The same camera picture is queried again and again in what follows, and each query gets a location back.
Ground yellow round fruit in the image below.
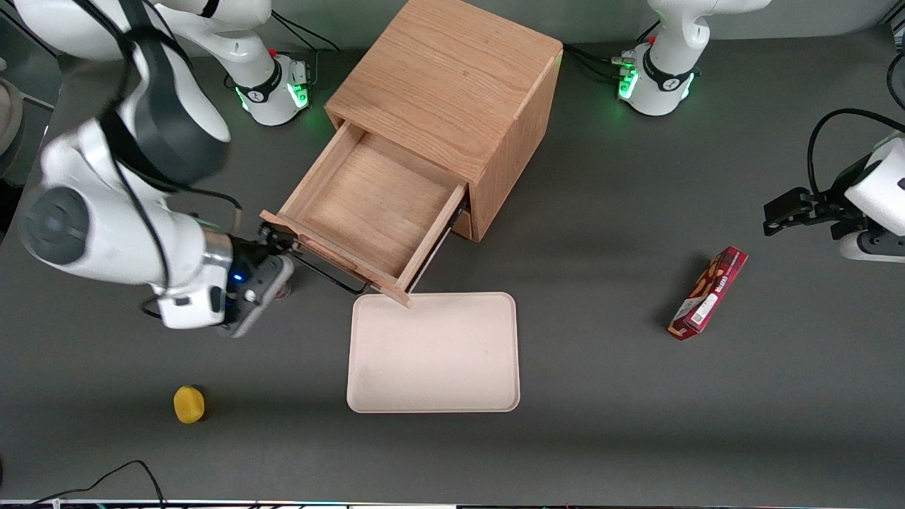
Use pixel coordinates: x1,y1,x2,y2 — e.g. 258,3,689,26
173,385,206,425

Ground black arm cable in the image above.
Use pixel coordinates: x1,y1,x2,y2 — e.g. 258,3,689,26
71,0,245,320
807,108,905,201

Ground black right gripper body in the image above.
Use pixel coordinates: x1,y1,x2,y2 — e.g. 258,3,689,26
228,236,285,292

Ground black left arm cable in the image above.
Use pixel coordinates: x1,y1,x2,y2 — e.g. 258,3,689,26
807,108,905,201

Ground black metal drawer handle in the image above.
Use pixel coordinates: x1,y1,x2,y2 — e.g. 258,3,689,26
291,249,371,296

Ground black table edge cable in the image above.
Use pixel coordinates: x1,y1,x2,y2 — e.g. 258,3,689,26
28,460,168,509

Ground wooden drawer with clean front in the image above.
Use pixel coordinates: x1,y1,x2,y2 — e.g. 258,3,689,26
450,201,474,240

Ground wooden drawer with worn front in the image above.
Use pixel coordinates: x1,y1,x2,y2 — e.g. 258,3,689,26
259,121,469,309

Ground red tartan cookie box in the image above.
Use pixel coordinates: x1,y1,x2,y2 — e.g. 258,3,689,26
667,245,749,342

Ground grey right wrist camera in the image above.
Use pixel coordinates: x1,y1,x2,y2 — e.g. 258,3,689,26
223,254,296,339

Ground beige plastic tray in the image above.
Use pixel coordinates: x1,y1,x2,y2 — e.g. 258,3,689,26
346,292,521,414

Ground black base cables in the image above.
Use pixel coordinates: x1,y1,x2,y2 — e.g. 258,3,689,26
270,10,341,84
564,20,662,84

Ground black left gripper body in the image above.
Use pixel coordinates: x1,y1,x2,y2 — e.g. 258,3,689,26
808,189,865,230

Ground black right base cables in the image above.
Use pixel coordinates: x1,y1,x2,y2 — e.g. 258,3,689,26
270,10,341,84

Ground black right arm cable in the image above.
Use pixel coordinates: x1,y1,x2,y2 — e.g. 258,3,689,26
71,0,245,320

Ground black left base cables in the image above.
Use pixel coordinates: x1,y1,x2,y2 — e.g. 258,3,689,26
564,20,662,84

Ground beige round object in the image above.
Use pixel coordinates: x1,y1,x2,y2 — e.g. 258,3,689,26
0,58,26,179

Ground wooden drawer cabinet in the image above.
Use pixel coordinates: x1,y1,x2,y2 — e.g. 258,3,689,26
324,0,565,243

